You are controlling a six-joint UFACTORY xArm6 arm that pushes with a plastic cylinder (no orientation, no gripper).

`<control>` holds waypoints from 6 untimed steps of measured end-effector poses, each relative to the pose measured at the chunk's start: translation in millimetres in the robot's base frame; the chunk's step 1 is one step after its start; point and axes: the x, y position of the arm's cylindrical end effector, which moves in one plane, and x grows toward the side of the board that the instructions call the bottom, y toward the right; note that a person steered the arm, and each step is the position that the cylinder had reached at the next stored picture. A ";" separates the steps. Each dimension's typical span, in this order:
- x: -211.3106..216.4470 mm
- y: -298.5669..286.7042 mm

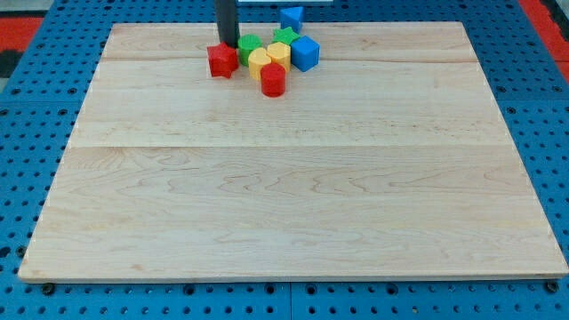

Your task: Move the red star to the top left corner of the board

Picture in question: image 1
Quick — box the red star block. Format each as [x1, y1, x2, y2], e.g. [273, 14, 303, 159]
[207, 42, 239, 78]

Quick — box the light wooden board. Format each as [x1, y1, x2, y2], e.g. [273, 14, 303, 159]
[19, 22, 568, 284]

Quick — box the green star block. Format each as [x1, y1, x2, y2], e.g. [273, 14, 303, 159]
[272, 27, 301, 45]

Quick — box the red cylinder block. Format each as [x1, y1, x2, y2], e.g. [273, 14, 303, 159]
[260, 63, 286, 98]

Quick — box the yellow heart block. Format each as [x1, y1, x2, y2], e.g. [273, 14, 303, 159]
[248, 47, 272, 81]

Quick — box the yellow hexagon block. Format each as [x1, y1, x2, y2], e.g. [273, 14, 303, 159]
[267, 42, 292, 72]

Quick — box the blue cube block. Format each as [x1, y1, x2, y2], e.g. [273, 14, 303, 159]
[291, 36, 320, 72]

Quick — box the green cylinder block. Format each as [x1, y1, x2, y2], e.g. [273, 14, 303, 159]
[237, 34, 262, 67]

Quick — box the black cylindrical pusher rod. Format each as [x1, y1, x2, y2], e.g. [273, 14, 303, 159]
[214, 0, 240, 48]

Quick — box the blue triangle block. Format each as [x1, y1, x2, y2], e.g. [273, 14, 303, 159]
[279, 6, 304, 33]

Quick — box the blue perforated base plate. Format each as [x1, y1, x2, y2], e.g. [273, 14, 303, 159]
[1, 0, 568, 319]

